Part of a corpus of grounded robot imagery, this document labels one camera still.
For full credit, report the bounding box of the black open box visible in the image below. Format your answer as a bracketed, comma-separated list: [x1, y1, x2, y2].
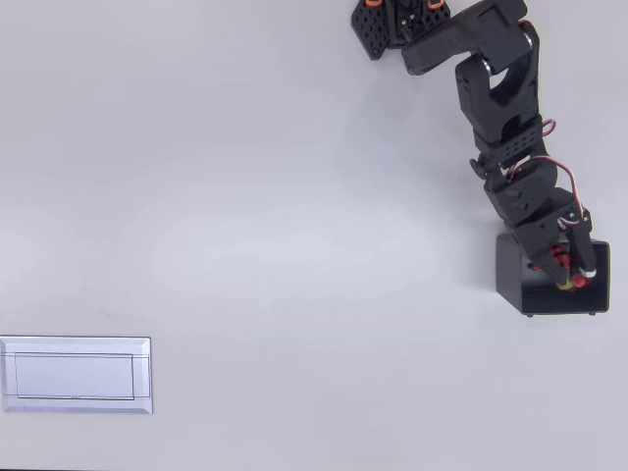
[495, 232, 612, 319]

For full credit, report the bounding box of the black base with orange clamps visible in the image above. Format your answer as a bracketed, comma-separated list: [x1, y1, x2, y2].
[349, 0, 453, 62]

